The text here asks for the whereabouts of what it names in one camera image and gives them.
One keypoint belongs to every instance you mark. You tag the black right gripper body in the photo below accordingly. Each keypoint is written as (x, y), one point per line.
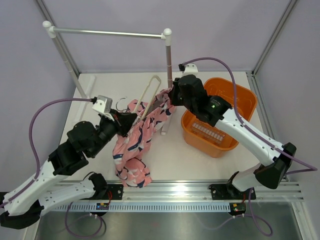
(177, 98)

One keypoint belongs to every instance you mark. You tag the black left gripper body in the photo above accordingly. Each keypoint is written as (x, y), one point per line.
(121, 128)

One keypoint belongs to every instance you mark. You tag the pink shark print shorts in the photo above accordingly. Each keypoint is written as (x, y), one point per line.
(128, 151)

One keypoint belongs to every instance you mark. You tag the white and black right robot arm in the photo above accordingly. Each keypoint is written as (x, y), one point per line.
(275, 158)

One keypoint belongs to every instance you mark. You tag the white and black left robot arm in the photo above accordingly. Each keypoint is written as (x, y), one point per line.
(84, 141)

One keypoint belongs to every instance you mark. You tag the metal clothes rack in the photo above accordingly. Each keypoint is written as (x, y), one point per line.
(54, 32)

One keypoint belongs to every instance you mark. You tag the orange plastic basket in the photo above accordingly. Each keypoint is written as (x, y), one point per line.
(218, 140)

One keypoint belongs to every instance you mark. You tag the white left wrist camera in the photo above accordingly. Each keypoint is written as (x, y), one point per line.
(103, 106)

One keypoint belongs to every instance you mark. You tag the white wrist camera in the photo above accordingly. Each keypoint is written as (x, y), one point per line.
(103, 106)
(188, 69)

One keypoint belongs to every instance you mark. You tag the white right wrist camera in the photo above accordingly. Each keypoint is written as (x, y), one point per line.
(188, 69)

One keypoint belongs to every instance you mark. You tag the white slotted cable duct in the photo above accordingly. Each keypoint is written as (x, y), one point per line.
(148, 207)

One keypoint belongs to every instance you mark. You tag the aluminium mounting rail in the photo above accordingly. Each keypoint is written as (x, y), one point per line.
(198, 191)

